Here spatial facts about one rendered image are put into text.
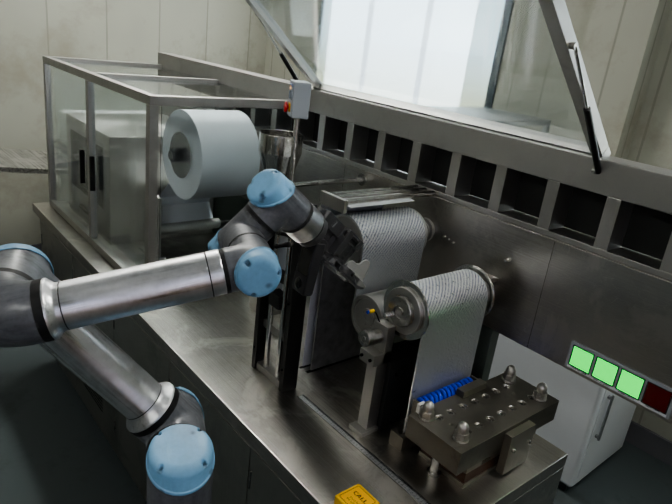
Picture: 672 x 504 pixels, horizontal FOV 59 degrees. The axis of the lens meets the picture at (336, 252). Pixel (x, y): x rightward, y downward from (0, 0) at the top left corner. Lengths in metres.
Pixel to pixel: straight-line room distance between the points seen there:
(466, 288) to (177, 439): 0.77
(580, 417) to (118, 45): 3.89
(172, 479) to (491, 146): 1.10
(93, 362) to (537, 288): 1.05
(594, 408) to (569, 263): 1.39
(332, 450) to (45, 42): 3.75
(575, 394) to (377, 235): 1.56
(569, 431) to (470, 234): 1.47
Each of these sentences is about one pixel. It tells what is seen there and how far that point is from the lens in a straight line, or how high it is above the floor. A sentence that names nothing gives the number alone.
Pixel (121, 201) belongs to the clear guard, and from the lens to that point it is 2.30.
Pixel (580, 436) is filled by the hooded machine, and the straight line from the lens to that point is 2.92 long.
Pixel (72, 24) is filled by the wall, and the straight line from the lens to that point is 4.73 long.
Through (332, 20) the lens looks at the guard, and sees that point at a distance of 1.74.
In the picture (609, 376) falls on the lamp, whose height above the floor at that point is 1.18.
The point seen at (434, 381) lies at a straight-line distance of 1.54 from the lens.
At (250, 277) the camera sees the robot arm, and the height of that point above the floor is 1.47.
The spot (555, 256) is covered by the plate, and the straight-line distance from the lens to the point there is 1.54.
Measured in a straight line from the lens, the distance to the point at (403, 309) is 1.40.
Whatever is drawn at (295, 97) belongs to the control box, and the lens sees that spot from 1.69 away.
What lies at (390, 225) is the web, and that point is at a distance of 1.57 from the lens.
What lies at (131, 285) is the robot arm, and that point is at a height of 1.45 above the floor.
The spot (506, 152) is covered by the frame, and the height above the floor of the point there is 1.61.
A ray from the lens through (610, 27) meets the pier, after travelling 3.27.
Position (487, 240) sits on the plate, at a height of 1.37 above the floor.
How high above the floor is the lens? 1.84
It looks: 20 degrees down
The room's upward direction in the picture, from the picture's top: 7 degrees clockwise
